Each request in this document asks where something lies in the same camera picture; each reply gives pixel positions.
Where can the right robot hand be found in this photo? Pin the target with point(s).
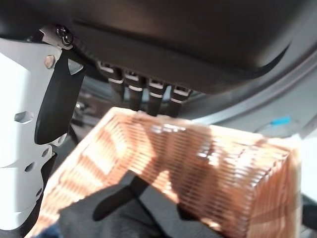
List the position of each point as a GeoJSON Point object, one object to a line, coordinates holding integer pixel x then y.
{"type": "Point", "coordinates": [158, 37]}

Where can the black garment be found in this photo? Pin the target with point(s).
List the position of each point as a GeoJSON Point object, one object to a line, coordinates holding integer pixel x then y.
{"type": "Point", "coordinates": [136, 218]}

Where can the blue garment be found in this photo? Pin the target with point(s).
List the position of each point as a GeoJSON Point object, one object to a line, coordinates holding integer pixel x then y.
{"type": "Point", "coordinates": [49, 233]}

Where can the grey front-load washing machine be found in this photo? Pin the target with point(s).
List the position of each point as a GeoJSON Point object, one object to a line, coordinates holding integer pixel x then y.
{"type": "Point", "coordinates": [247, 99]}

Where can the blue and white base sticker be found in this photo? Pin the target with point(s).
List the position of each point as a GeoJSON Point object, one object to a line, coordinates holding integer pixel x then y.
{"type": "Point", "coordinates": [280, 121]}

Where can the orange woven wicker basket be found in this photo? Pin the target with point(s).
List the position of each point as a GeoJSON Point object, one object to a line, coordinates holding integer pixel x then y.
{"type": "Point", "coordinates": [223, 173]}

